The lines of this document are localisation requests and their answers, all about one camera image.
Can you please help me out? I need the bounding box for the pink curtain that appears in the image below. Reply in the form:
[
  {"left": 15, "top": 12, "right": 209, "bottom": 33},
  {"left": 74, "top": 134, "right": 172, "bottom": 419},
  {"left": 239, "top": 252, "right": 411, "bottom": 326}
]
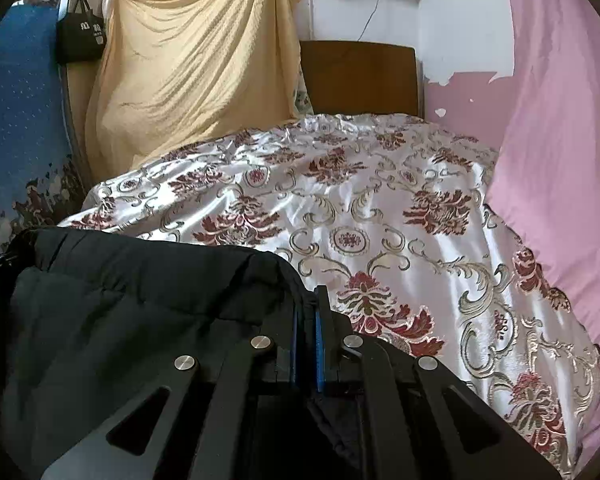
[{"left": 483, "top": 0, "right": 600, "bottom": 466}]

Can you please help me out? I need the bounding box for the blue printed cloth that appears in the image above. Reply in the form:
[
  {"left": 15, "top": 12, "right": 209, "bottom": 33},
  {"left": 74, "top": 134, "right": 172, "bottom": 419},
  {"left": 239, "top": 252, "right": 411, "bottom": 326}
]
[{"left": 0, "top": 0, "right": 87, "bottom": 261}]

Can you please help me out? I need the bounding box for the black jacket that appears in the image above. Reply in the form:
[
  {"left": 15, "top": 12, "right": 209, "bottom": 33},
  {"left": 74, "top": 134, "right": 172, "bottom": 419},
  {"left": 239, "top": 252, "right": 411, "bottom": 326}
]
[{"left": 0, "top": 227, "right": 411, "bottom": 480}]

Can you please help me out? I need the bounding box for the black bag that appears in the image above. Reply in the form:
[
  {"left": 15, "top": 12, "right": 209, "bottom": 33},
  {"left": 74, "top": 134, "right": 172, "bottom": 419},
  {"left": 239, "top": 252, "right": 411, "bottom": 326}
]
[{"left": 55, "top": 0, "right": 108, "bottom": 66}]

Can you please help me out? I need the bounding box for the yellow hanging cloth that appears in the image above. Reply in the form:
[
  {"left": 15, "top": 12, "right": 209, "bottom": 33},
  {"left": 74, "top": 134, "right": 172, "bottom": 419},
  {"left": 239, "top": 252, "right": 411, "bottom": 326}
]
[{"left": 84, "top": 0, "right": 307, "bottom": 182}]

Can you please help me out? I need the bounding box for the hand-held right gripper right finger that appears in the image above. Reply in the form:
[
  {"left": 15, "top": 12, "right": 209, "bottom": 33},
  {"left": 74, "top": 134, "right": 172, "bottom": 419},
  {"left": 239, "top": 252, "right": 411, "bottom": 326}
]
[{"left": 314, "top": 285, "right": 562, "bottom": 480}]

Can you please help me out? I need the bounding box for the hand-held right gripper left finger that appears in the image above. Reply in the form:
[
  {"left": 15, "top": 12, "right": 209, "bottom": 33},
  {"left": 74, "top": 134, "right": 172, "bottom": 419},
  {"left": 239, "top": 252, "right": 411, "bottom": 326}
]
[{"left": 40, "top": 305, "right": 307, "bottom": 480}]

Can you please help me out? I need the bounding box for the wooden headboard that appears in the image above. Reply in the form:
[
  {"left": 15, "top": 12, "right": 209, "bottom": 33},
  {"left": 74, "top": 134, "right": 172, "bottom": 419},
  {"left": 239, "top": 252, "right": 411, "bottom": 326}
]
[{"left": 299, "top": 40, "right": 426, "bottom": 120}]

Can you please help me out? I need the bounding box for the black cable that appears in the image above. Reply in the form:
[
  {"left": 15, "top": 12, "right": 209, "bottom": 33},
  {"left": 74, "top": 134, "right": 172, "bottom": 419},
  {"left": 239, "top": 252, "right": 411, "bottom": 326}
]
[{"left": 356, "top": 0, "right": 384, "bottom": 42}]

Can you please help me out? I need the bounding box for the floral satin bedspread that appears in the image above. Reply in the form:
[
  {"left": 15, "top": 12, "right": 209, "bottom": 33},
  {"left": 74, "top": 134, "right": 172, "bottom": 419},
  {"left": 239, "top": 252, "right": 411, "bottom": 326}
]
[{"left": 56, "top": 113, "right": 600, "bottom": 476}]

